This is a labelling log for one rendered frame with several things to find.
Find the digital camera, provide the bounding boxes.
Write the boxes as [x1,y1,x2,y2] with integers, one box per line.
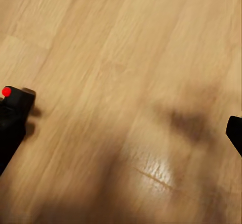
[0,86,35,123]

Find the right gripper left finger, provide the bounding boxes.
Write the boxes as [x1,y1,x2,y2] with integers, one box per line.
[0,116,26,176]

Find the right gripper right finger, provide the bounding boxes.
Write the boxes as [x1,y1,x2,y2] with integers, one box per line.
[226,116,242,156]

